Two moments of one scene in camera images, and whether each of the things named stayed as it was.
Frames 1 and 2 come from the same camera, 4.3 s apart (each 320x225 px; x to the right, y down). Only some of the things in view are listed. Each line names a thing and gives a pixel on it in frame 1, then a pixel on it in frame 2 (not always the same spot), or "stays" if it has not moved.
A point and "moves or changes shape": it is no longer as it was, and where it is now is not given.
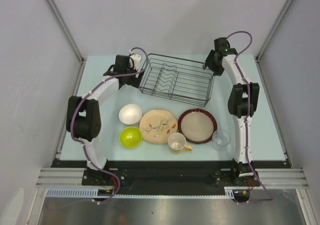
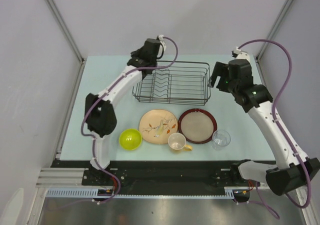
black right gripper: x=218 y=71 to x=220 y=69
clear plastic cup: x=220 y=138 stays
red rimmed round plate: x=197 y=126 stays
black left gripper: x=135 y=82 to x=135 y=53
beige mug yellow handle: x=177 y=141 stays
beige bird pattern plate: x=156 y=125 stays
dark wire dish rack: x=180 y=79 moves or changes shape
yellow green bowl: x=130 y=137 stays
